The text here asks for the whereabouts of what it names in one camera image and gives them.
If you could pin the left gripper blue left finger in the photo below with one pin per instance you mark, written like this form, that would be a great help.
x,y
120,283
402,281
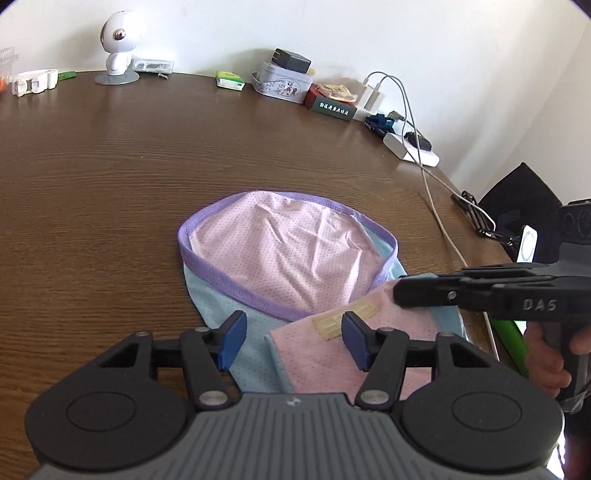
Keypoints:
x,y
205,354

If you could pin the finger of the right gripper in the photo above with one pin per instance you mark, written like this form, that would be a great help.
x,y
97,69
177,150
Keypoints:
x,y
466,287

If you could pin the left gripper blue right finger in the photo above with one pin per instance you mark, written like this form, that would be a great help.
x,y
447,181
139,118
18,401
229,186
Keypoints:
x,y
382,355

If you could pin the pink blue mesh vest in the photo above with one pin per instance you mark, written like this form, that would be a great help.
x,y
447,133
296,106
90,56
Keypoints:
x,y
295,264

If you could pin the person's right hand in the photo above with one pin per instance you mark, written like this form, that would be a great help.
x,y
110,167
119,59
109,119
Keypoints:
x,y
545,364

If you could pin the white phone stand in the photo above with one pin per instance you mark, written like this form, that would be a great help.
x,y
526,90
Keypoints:
x,y
528,245

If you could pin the green object at edge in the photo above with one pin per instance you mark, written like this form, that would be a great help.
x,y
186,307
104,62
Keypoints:
x,y
511,337

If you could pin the black binder clips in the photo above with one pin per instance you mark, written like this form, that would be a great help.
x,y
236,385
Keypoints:
x,y
482,223

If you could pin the white power strip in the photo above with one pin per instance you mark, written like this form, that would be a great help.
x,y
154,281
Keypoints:
x,y
407,152

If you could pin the snack packet on box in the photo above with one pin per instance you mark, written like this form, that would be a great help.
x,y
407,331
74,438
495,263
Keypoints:
x,y
337,92

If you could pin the dark green labelled box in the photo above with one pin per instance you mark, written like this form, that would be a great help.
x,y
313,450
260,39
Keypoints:
x,y
317,102

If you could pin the white illustrated tin box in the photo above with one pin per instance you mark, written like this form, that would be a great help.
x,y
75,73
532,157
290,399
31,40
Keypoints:
x,y
273,81

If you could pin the green white small box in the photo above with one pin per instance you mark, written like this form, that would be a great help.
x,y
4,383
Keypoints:
x,y
229,80

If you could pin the white flat remote device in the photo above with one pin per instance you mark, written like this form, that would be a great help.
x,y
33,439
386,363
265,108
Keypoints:
x,y
157,67

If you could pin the black power adapter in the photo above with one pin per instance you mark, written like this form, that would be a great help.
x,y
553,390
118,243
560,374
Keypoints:
x,y
291,61

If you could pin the white clip gadget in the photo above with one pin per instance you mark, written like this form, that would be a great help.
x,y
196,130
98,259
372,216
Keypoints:
x,y
34,82

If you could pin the white wall charger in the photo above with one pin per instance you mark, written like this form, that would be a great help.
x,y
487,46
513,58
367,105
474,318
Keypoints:
x,y
368,102

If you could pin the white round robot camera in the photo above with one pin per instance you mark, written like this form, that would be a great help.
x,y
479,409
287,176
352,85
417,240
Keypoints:
x,y
119,37

